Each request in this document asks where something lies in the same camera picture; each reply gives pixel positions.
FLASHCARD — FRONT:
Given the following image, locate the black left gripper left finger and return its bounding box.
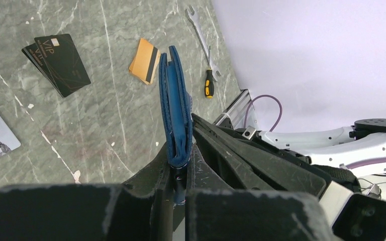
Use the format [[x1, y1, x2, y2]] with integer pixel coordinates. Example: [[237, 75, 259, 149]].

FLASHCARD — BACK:
[[0, 146, 173, 240]]

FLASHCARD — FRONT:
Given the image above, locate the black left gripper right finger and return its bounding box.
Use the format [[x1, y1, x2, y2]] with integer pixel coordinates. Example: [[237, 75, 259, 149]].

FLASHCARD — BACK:
[[185, 147, 335, 240]]

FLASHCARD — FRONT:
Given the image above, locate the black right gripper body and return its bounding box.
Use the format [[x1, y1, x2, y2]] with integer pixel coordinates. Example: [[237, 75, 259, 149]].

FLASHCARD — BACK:
[[319, 182, 386, 240]]

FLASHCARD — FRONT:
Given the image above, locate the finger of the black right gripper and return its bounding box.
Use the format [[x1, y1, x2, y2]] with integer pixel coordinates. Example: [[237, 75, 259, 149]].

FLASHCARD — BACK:
[[192, 114, 327, 197]]

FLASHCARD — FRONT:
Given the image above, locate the blue leather card holder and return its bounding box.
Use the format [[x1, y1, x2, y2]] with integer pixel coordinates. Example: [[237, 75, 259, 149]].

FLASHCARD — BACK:
[[158, 45, 192, 205]]

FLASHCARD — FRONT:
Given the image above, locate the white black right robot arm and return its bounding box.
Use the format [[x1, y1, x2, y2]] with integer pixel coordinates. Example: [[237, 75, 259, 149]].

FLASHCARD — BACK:
[[185, 115, 386, 240]]

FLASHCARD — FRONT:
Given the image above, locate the black VIP card stack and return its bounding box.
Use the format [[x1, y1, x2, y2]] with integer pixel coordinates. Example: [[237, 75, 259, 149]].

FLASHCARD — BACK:
[[21, 34, 91, 98]]

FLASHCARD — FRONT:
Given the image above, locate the yellow black small screwdriver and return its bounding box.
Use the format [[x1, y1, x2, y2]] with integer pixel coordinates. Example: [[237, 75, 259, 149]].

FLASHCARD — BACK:
[[204, 46, 215, 98]]

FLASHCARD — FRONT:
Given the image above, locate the silver open-end wrench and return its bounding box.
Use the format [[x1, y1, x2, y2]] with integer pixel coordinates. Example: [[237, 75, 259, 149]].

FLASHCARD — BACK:
[[185, 5, 222, 82]]

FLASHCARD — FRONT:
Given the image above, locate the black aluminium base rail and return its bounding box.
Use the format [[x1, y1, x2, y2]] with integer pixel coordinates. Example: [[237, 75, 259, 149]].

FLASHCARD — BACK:
[[214, 89, 258, 129]]

